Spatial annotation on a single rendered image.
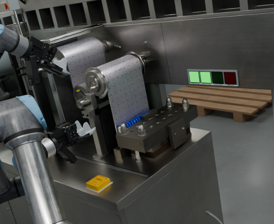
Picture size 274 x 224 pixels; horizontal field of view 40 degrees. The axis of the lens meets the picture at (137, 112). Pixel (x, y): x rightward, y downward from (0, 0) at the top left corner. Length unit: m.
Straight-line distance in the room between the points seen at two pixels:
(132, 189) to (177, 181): 0.28
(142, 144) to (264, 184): 1.69
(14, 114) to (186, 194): 0.94
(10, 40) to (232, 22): 0.84
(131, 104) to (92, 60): 0.32
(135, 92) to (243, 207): 1.40
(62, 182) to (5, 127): 0.61
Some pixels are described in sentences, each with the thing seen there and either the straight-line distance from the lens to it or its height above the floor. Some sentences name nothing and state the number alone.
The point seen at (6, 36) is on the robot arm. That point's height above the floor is 1.55.
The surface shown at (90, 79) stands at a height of 1.27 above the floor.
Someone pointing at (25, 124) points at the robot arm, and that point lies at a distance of 1.12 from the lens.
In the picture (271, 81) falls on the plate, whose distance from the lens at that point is 1.58.
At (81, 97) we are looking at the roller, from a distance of 1.82.
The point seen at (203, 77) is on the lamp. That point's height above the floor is 1.18.
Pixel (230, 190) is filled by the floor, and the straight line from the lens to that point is 3.06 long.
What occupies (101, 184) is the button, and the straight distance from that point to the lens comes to 1.53.
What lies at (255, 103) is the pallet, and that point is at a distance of 4.33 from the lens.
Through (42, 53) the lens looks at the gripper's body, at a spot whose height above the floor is 1.45.
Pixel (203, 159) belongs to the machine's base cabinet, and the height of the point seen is 0.79.
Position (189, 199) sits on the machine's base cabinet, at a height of 0.66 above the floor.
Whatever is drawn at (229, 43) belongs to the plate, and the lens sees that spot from 1.61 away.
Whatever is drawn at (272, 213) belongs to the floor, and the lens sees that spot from 2.81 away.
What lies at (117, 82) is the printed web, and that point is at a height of 1.23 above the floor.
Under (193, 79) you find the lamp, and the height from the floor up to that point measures 1.17.
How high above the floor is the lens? 1.66
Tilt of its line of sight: 19 degrees down
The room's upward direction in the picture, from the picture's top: 12 degrees counter-clockwise
